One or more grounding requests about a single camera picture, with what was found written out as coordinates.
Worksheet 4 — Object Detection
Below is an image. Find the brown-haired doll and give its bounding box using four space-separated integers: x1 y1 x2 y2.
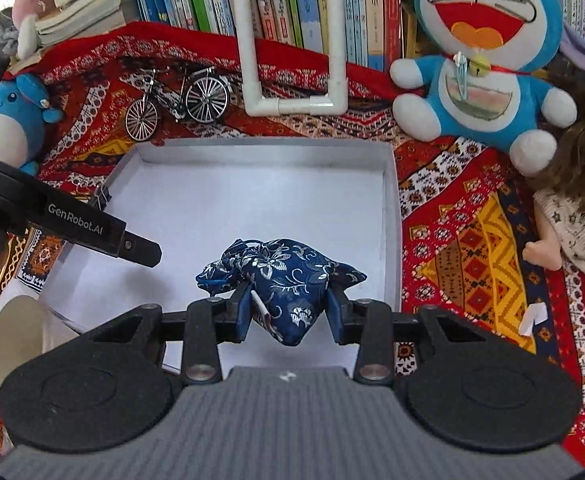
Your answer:
522 80 585 283

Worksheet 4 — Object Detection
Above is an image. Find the miniature metal bicycle model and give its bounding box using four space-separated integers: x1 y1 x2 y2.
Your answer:
124 66 233 142

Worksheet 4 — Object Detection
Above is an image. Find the red patterned blanket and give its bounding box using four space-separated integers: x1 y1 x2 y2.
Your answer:
0 22 585 461

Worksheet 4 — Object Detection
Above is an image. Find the small white paper piece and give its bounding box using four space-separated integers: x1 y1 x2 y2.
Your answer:
519 302 548 336

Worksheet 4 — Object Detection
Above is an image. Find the stack of books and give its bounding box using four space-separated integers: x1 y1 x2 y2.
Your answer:
10 0 128 68

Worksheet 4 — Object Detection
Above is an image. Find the pink and white plush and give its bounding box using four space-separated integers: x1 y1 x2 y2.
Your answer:
12 0 63 61

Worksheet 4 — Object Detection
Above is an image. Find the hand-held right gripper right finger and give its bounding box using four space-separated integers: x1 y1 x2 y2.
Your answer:
325 287 498 386

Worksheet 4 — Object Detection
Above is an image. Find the white cardboard box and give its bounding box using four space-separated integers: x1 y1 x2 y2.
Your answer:
37 138 404 376

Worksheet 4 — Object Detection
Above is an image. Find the white plastic pipe frame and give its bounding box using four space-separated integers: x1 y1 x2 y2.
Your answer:
228 0 349 116

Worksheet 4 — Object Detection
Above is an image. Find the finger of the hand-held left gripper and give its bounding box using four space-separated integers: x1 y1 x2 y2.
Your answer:
121 231 162 267

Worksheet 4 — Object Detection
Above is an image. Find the white round container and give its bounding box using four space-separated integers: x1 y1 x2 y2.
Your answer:
0 295 88 393

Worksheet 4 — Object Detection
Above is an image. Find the blue robot cat plush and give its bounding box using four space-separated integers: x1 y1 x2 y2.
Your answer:
389 0 579 177

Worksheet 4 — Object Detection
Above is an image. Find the black binder clip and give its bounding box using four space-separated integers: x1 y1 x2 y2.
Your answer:
91 185 113 211

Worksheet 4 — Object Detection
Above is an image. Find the blue floral fabric pouch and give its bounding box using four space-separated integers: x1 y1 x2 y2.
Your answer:
195 238 369 347

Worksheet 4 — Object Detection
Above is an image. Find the round blue mouse plush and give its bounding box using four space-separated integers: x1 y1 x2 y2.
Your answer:
0 72 66 177

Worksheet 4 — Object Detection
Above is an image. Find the grey plush toy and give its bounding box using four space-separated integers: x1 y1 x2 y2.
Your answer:
0 7 23 56

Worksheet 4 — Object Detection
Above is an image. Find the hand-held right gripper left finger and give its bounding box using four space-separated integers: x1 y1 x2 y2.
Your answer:
85 282 254 386

